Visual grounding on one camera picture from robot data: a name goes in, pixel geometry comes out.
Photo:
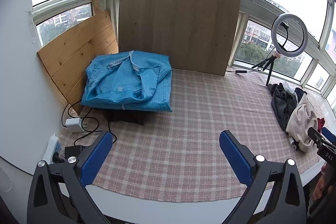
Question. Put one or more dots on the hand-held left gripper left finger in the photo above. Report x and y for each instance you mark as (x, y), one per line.
(97, 158)

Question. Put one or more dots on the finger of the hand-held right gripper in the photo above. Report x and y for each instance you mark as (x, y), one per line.
(316, 136)
(329, 133)

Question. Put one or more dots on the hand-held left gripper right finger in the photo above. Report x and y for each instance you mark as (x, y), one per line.
(235, 158)

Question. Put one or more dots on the cream knit sweater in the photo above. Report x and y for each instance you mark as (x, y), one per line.
(302, 121)

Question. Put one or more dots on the person's right hand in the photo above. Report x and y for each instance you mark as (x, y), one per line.
(320, 184)

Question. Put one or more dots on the red garment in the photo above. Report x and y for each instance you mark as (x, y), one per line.
(320, 123)

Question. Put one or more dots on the black plug adapter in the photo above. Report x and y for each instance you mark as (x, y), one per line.
(72, 151)

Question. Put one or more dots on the white charger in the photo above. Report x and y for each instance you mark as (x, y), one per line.
(74, 125)

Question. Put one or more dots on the white power strip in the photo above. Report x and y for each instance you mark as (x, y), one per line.
(52, 145)

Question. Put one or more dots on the dark grey garment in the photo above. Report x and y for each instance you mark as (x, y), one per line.
(281, 106)

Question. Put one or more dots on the dark folded garment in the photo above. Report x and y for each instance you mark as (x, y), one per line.
(123, 116)

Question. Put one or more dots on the light grey garment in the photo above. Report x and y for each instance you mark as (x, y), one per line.
(290, 88)

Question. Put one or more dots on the pink plaid cloth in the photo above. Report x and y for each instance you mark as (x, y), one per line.
(183, 134)

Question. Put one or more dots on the blue folded jacket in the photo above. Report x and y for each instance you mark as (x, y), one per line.
(126, 82)

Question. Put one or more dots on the pine wood board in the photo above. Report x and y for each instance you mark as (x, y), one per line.
(73, 48)

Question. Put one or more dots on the pink white apartment building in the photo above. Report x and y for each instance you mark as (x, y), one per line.
(258, 35)

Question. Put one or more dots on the light grey-brown wood board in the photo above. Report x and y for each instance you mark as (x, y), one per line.
(178, 29)

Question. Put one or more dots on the small wood strip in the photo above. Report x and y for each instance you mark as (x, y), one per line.
(96, 6)

